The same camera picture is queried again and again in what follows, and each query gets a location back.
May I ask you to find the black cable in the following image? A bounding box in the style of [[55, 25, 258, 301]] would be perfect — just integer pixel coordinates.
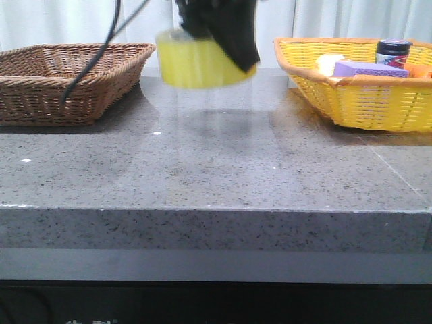
[[60, 0, 151, 105]]

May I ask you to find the yellow wicker basket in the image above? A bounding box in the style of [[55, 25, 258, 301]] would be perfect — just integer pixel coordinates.
[[273, 37, 431, 132]]

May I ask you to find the purple sponge block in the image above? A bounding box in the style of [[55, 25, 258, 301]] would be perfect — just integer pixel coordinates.
[[333, 61, 409, 78]]

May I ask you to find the dark capped can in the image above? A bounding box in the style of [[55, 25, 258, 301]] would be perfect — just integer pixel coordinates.
[[375, 38, 412, 69]]

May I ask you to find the orange toy carrot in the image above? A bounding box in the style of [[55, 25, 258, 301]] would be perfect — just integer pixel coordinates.
[[404, 63, 432, 79]]

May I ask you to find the round onion-like toy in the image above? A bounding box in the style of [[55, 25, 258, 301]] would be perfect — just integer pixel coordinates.
[[315, 53, 347, 77]]

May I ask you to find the white curtain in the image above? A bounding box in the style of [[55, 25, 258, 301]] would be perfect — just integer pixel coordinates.
[[1, 1, 431, 67]]

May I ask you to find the brown wicker basket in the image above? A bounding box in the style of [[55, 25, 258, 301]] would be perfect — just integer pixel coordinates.
[[1, 43, 156, 126]]

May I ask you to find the yellow tape roll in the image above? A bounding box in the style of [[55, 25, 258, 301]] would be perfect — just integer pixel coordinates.
[[156, 28, 257, 89]]

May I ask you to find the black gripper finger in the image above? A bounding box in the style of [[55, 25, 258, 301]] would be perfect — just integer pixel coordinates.
[[207, 1, 260, 72], [175, 0, 211, 38]]

